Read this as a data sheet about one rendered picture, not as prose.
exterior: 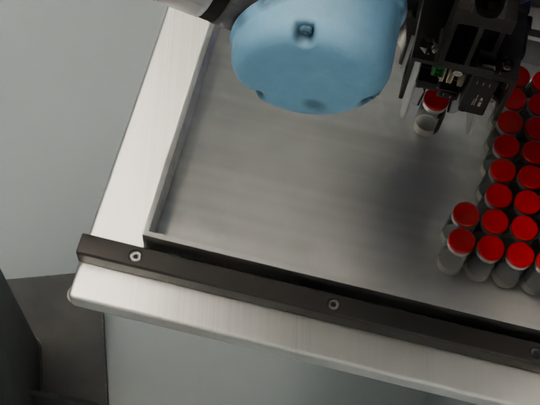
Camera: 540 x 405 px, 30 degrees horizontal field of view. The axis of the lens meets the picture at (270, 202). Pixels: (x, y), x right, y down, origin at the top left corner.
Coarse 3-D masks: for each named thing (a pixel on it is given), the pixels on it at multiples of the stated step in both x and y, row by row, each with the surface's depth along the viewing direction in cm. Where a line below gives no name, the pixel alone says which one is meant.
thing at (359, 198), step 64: (192, 128) 84; (256, 128) 84; (320, 128) 84; (384, 128) 85; (448, 128) 85; (192, 192) 81; (256, 192) 82; (320, 192) 82; (384, 192) 82; (448, 192) 83; (192, 256) 78; (256, 256) 79; (320, 256) 80; (384, 256) 80; (448, 320) 77; (512, 320) 75
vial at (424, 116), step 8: (424, 104) 81; (424, 112) 82; (432, 112) 81; (440, 112) 81; (416, 120) 84; (424, 120) 82; (432, 120) 82; (416, 128) 84; (424, 128) 83; (432, 128) 83; (424, 136) 84
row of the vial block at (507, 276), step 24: (528, 96) 83; (528, 120) 81; (528, 144) 80; (528, 168) 79; (528, 192) 78; (528, 216) 78; (504, 240) 78; (528, 240) 76; (504, 264) 77; (528, 264) 75
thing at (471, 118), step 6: (450, 102) 80; (456, 102) 80; (450, 108) 81; (456, 108) 81; (468, 114) 76; (474, 114) 74; (468, 120) 76; (474, 120) 74; (468, 126) 75; (468, 132) 75
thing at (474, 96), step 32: (448, 0) 68; (480, 0) 63; (512, 0) 61; (416, 32) 67; (448, 32) 62; (480, 32) 62; (512, 32) 67; (448, 64) 65; (480, 64) 66; (512, 64) 66; (448, 96) 70; (480, 96) 68
